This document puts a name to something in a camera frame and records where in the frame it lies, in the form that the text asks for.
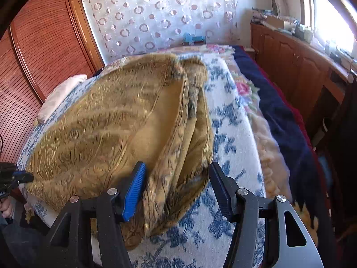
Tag assorted small household clutter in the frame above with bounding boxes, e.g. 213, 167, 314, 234
250, 0, 357, 70

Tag person's dark pants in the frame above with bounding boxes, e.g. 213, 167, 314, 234
0, 215, 53, 268

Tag cream floral quilt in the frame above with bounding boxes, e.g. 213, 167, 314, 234
156, 43, 296, 201

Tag gold patterned garment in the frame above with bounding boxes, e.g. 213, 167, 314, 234
26, 52, 215, 252

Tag pink pillow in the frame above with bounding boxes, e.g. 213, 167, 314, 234
37, 74, 88, 124

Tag long wooden cabinet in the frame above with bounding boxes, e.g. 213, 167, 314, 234
249, 22, 357, 123

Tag bright window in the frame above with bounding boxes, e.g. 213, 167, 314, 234
298, 0, 357, 51

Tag person's left hand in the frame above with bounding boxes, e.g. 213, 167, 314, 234
0, 197, 15, 220

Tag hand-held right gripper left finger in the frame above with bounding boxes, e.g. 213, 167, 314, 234
39, 161, 147, 268

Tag navy blue blanket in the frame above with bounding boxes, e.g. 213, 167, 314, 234
230, 45, 335, 260

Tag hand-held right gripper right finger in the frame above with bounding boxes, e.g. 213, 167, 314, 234
209, 162, 324, 268

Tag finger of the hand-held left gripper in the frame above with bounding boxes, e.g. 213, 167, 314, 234
12, 171, 34, 184

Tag white circle patterned curtain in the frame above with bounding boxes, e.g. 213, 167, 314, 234
81, 0, 242, 62

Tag wooden headboard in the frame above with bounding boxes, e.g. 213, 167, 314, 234
0, 0, 105, 165

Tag white blue floral blanket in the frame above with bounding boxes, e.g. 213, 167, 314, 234
17, 52, 267, 268

